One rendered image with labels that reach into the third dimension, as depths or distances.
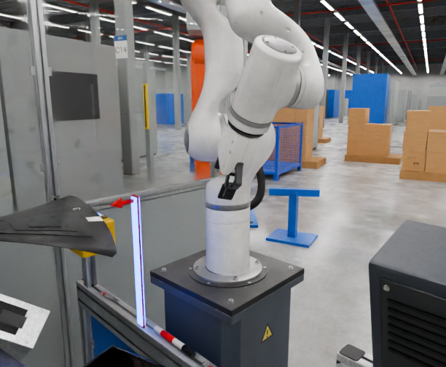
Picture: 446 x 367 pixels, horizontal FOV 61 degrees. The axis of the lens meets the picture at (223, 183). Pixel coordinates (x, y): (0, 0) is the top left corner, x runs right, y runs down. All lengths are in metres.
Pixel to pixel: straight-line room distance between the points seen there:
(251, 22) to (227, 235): 0.51
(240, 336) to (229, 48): 0.69
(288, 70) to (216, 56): 0.36
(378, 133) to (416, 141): 1.91
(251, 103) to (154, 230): 1.26
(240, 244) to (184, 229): 0.98
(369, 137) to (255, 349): 8.68
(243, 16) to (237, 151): 0.24
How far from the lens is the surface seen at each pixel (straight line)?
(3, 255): 1.58
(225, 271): 1.02
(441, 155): 7.78
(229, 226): 0.98
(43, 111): 1.53
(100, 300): 1.17
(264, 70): 0.65
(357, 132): 9.56
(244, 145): 0.71
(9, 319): 0.83
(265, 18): 0.76
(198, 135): 0.92
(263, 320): 1.04
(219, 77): 0.96
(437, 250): 0.49
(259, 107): 0.67
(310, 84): 0.70
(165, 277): 1.05
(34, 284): 1.65
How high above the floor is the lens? 1.40
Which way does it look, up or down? 12 degrees down
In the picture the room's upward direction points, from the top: straight up
